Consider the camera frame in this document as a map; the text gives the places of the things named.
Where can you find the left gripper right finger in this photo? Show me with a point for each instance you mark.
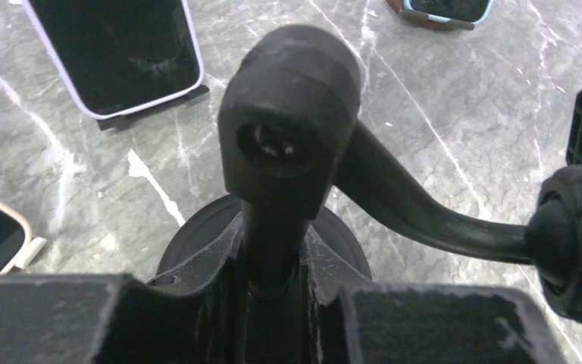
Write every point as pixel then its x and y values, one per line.
pixel 350 319

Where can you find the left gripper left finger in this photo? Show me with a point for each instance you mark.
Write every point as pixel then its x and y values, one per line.
pixel 193 313

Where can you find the black round base phone stand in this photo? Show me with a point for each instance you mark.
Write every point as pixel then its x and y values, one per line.
pixel 289 132

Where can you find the phone with lilac case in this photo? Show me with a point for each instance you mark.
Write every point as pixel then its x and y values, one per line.
pixel 121 57

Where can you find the phone with light blue case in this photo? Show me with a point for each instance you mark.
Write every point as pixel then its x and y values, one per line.
pixel 468 11

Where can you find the black rectangular phone stand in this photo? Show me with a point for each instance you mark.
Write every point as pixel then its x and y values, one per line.
pixel 123 122

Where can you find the dark wooden phone stand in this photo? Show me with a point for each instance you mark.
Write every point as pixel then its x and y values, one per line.
pixel 422 19

